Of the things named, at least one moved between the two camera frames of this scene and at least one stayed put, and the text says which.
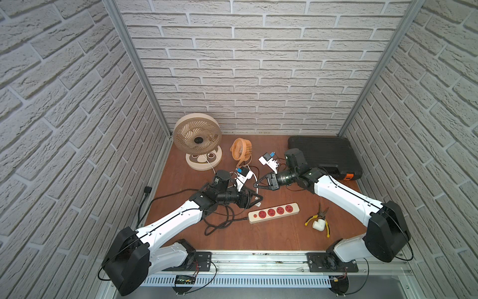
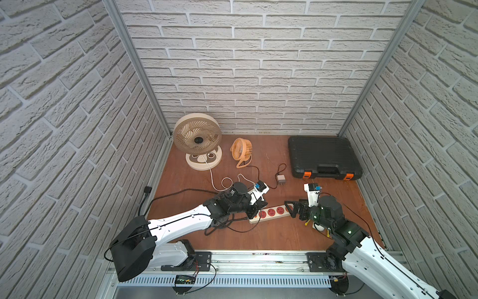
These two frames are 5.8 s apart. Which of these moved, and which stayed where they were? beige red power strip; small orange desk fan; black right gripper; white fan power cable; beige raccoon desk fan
Moved: black right gripper; white fan power cable
Stayed: beige raccoon desk fan; beige red power strip; small orange desk fan
